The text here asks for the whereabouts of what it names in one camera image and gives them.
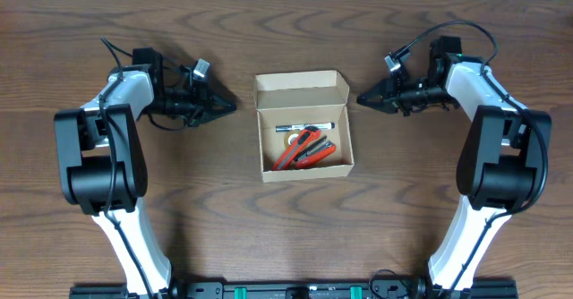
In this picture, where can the yellow tape roll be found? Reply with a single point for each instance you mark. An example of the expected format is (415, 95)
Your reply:
(290, 138)

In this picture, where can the black white marker pen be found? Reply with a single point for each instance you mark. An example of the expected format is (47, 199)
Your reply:
(300, 127)

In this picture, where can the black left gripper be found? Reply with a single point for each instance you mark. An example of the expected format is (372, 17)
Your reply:
(200, 105)

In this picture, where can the brown cardboard box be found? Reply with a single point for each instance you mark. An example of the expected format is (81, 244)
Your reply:
(303, 98)

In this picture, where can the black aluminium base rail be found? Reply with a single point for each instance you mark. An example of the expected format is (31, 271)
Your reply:
(385, 286)

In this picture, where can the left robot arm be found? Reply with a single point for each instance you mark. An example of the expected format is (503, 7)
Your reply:
(102, 167)

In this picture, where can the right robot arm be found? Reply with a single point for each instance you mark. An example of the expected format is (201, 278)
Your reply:
(503, 166)

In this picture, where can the red black utility knife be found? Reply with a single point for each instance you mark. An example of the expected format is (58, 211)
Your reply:
(307, 135)

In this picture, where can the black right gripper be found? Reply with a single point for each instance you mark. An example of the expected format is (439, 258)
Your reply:
(397, 98)

